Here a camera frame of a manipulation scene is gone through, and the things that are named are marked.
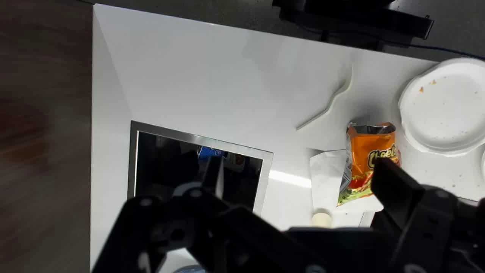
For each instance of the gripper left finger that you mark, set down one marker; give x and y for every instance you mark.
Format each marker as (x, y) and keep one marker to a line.
(197, 223)

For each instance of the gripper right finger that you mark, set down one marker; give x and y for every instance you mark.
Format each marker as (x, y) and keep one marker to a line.
(420, 220)

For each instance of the blue packet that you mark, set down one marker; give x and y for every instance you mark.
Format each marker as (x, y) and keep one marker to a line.
(209, 152)

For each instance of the orange snack packet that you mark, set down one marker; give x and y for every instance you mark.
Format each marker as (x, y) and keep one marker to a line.
(365, 151)

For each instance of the beige round cap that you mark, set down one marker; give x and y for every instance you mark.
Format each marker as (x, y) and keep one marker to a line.
(322, 220)

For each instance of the white paper napkin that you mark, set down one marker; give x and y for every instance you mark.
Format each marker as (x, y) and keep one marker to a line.
(326, 174)

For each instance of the white paper plate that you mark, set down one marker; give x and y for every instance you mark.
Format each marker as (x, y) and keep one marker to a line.
(445, 108)

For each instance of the white plastic fork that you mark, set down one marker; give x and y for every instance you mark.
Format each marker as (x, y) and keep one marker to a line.
(329, 104)

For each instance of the black device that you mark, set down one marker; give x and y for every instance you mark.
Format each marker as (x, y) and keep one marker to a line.
(352, 19)

